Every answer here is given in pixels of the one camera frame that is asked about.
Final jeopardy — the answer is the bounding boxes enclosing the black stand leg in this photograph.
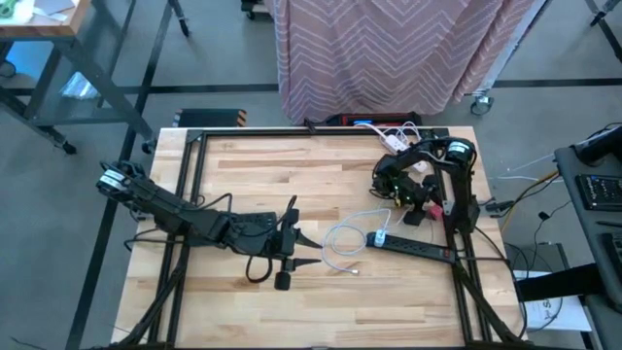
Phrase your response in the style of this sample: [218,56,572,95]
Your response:
[167,0,190,38]
[585,0,622,28]

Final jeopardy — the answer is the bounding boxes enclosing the black cable with plug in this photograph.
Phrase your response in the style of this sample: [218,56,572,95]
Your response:
[534,199,574,336]

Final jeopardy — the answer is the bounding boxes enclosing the black keyboard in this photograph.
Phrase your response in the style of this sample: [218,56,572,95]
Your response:
[601,231,622,276]
[575,173,622,212]

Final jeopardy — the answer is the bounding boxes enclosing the black case with hazard stripes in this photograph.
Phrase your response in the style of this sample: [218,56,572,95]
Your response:
[172,107,249,129]

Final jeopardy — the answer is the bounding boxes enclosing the black power plug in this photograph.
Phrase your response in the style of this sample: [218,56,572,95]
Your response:
[485,198,515,213]

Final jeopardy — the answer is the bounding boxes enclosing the white power strip cord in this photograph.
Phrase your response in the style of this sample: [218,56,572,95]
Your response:
[354,121,390,142]

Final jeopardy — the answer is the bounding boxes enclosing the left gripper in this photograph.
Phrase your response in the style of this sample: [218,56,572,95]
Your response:
[226,211,325,271]

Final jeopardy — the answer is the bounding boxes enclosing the black desk crossbar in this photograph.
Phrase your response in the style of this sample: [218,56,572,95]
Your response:
[513,262,611,303]

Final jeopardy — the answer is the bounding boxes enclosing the black bulky device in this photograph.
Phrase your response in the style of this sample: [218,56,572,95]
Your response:
[570,124,622,166]

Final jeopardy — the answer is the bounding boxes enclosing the grey paper sheets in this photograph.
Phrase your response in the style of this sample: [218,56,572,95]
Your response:
[9,0,77,24]

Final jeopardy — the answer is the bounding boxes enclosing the red black box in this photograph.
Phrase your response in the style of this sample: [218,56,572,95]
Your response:
[336,111,423,128]

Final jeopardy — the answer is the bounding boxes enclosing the black power strip cord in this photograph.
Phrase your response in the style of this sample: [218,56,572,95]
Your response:
[454,255,531,341]

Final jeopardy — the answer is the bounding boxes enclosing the white power strip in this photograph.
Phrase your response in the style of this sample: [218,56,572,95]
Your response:
[380,133,430,175]

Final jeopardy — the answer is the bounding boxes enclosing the yellow cable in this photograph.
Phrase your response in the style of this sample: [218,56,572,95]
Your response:
[500,169,560,234]

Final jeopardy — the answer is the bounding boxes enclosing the black aluminium table frame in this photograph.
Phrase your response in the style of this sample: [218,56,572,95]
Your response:
[111,126,531,350]

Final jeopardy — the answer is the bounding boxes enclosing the light blue USB cable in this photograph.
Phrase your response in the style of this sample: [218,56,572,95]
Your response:
[320,207,394,276]

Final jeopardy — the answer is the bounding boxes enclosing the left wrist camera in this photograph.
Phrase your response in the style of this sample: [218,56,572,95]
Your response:
[273,269,293,293]

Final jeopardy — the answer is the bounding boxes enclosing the grey desk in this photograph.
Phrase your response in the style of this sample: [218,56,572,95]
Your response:
[553,145,622,350]

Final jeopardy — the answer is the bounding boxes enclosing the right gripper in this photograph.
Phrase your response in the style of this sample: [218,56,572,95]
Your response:
[372,164,429,228]

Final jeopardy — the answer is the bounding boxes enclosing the black power strip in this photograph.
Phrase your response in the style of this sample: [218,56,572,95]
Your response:
[364,230,459,266]

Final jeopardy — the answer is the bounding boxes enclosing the wooden workbench with black legs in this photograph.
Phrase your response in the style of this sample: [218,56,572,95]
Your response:
[0,0,157,157]

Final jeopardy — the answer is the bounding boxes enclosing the grey computer box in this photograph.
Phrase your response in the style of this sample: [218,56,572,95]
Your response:
[502,241,569,273]

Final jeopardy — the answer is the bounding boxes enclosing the pink chevron blanket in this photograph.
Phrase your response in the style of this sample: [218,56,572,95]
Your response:
[272,0,536,126]

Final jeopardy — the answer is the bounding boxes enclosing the white paper sheet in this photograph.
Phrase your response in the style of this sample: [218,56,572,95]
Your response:
[522,270,593,333]

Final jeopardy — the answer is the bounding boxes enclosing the black left camera cable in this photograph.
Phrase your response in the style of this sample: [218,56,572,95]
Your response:
[245,193,298,285]

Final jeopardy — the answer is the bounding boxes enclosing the thin white cable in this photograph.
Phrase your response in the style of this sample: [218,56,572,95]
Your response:
[488,154,558,184]

